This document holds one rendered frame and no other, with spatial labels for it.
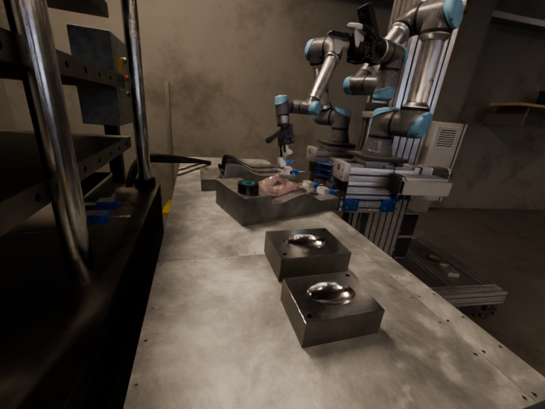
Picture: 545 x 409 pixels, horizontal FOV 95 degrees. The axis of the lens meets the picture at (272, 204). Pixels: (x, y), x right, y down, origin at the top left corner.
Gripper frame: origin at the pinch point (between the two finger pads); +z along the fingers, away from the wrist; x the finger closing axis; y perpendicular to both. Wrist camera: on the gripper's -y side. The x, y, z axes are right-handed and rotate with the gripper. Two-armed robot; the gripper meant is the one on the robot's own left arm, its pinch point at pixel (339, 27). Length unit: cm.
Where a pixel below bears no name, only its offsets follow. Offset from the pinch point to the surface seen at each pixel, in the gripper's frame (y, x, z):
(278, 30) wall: -84, 192, -122
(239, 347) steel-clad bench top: 69, -24, 49
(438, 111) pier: -4, 93, -306
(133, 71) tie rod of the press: 5, 73, 46
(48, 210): 50, 22, 76
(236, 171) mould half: 48, 56, 7
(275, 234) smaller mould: 59, -3, 26
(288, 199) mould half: 56, 18, 4
